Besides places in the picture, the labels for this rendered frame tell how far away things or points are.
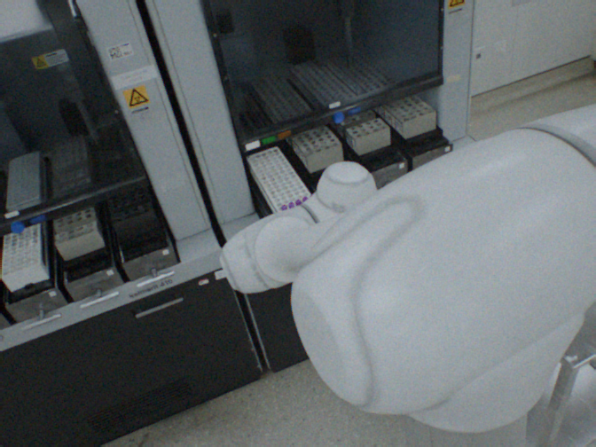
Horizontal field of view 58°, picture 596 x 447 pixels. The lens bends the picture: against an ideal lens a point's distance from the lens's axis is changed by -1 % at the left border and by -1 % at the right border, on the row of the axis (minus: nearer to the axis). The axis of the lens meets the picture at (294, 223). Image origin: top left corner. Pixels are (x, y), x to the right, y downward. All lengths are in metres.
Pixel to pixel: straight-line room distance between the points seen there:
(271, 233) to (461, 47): 0.99
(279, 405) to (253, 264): 1.24
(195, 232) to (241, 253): 0.74
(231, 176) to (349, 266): 1.20
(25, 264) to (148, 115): 0.51
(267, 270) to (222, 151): 0.67
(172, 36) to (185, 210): 0.48
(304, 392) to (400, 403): 1.72
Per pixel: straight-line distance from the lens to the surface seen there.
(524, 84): 3.56
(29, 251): 1.59
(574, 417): 1.73
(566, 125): 0.40
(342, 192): 0.87
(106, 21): 1.28
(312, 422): 1.99
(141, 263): 1.49
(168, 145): 1.41
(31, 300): 1.54
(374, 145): 1.61
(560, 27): 3.55
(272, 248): 0.80
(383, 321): 0.30
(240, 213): 1.58
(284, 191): 1.44
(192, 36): 1.31
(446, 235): 0.31
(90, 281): 1.51
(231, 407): 2.08
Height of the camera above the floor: 1.74
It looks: 41 degrees down
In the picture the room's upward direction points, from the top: 12 degrees counter-clockwise
